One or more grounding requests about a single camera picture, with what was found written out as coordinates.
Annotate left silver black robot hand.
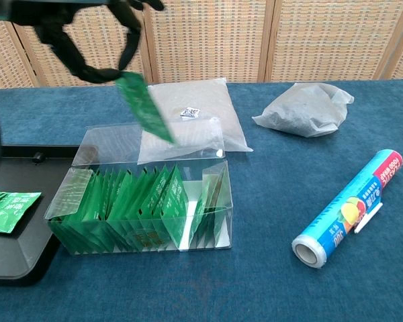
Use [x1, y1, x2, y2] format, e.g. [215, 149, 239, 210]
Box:
[0, 0, 165, 85]

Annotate clear box of green sachets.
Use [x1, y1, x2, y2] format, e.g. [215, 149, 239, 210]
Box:
[45, 115, 234, 258]

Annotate large frosted bag QR label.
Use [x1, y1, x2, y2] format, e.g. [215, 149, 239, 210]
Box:
[137, 77, 255, 165]

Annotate black square plastic tray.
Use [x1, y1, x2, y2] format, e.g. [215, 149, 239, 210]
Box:
[0, 144, 80, 288]

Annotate small frosted bag dark contents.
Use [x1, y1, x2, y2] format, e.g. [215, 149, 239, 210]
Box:
[251, 82, 355, 138]

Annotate rattan folding screen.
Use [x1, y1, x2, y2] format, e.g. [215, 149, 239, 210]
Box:
[0, 0, 403, 90]

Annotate blue felt table cover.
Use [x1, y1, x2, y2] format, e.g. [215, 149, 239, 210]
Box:
[0, 78, 403, 322]

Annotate blue cling wrap roll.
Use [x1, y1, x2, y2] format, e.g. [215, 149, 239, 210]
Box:
[291, 150, 403, 269]

